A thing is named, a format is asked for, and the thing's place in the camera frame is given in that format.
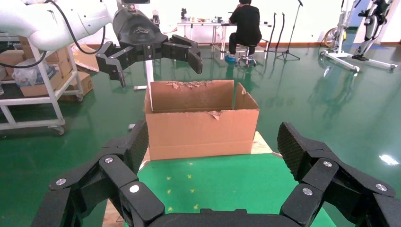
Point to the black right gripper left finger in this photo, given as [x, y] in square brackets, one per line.
[119, 175]

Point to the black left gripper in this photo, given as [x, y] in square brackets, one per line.
[137, 31]

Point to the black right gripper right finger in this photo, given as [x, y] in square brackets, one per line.
[325, 175]

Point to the torn flat cardboard sheet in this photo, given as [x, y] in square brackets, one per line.
[85, 59]

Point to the cardboard box with printed logo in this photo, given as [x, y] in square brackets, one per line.
[82, 84]

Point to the brown cardboard box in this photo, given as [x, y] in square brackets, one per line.
[10, 58]
[40, 90]
[60, 58]

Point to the large open cardboard carton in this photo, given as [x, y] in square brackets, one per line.
[200, 134]

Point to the small grey floor piece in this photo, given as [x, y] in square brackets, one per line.
[132, 127]

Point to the metal cloth clip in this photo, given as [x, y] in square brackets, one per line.
[277, 154]

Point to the black device on desk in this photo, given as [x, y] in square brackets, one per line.
[184, 13]

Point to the white work desk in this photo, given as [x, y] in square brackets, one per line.
[203, 24]

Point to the blue shoe cover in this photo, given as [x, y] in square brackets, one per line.
[230, 58]

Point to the green table cloth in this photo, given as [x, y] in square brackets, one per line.
[235, 181]

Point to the chrome swivel stool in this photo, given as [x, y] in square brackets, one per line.
[247, 59]

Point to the seated person in black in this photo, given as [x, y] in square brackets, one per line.
[247, 22]

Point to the white wheeled cart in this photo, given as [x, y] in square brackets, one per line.
[31, 101]

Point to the clear plastic bag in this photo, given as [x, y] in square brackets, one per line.
[26, 75]

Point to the black tripod microphone stand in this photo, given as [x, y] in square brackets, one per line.
[287, 54]

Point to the black curved stand pole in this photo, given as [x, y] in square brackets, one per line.
[280, 34]
[272, 34]

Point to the black white legged robot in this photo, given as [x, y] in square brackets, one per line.
[372, 22]

